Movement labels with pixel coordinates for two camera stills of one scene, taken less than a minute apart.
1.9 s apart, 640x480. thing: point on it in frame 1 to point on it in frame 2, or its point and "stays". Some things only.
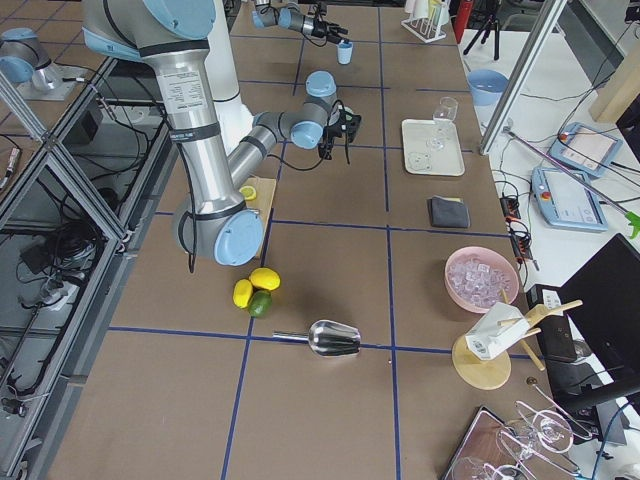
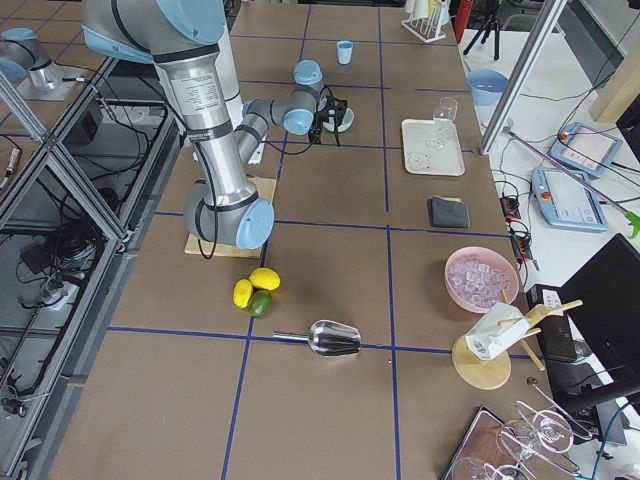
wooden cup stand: x=491 y=373 stays
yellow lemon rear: x=242 y=293 stays
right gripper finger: x=352 y=124 to x=337 y=121
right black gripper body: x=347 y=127 to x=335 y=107
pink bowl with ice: x=475 y=277 stays
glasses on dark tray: x=494 y=448 stays
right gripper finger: x=325 y=148 to x=314 y=135
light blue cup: x=344 y=53 stays
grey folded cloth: x=448 y=212 stays
